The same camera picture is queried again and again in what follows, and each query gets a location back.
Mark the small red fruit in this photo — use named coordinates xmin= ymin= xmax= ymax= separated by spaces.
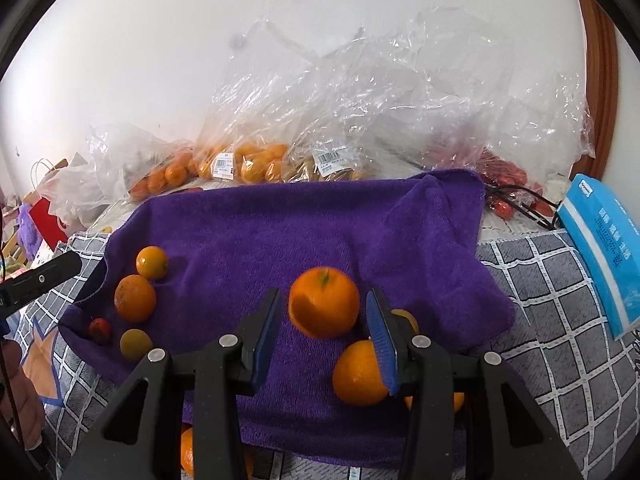
xmin=89 ymin=318 xmax=112 ymax=346

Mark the empty clear plastic bag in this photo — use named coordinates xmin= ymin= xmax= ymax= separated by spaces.
xmin=300 ymin=7 xmax=516 ymax=181

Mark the labelled clear bag of oranges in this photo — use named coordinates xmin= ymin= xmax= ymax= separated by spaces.
xmin=195 ymin=75 xmax=291 ymax=184

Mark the small orange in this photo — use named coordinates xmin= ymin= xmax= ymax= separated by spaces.
xmin=136 ymin=245 xmax=169 ymax=281

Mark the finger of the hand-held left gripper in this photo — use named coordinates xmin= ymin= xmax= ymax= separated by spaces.
xmin=0 ymin=251 xmax=82 ymax=318

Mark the red paper bag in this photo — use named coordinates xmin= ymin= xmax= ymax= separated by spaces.
xmin=27 ymin=159 xmax=71 ymax=253

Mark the person's left hand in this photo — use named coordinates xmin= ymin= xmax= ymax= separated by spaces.
xmin=7 ymin=339 xmax=45 ymax=451

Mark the blue tissue pack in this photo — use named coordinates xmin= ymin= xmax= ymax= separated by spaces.
xmin=556 ymin=174 xmax=640 ymax=338

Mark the clear bag of red fruits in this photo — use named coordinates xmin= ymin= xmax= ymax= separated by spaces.
xmin=425 ymin=67 xmax=596 ymax=218

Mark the yellow fruit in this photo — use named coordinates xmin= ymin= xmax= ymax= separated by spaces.
xmin=390 ymin=309 xmax=421 ymax=336

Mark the large orange with stem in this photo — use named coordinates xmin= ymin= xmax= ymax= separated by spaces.
xmin=288 ymin=267 xmax=361 ymax=339

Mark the purple towel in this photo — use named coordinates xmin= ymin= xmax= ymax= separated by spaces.
xmin=57 ymin=169 xmax=516 ymax=466

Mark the labelled bag of brown fruits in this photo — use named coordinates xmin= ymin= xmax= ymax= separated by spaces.
xmin=282 ymin=110 xmax=376 ymax=183

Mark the grey checked bedsheet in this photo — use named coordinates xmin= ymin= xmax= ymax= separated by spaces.
xmin=10 ymin=227 xmax=640 ymax=480

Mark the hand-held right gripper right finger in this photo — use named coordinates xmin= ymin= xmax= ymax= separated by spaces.
xmin=366 ymin=288 xmax=583 ymax=480

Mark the black cable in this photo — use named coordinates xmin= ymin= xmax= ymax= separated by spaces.
xmin=482 ymin=184 xmax=563 ymax=232

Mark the yellow-green fruit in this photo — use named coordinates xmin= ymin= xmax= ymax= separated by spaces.
xmin=119 ymin=329 xmax=154 ymax=363

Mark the white plastic bag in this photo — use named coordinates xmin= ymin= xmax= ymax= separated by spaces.
xmin=37 ymin=160 xmax=108 ymax=231

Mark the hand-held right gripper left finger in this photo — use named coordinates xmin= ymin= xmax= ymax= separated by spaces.
xmin=62 ymin=287 xmax=282 ymax=480

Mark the brown wooden door frame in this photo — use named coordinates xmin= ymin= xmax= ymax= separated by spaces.
xmin=575 ymin=0 xmax=621 ymax=183

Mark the purple bag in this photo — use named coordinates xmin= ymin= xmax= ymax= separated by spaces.
xmin=17 ymin=204 xmax=42 ymax=261

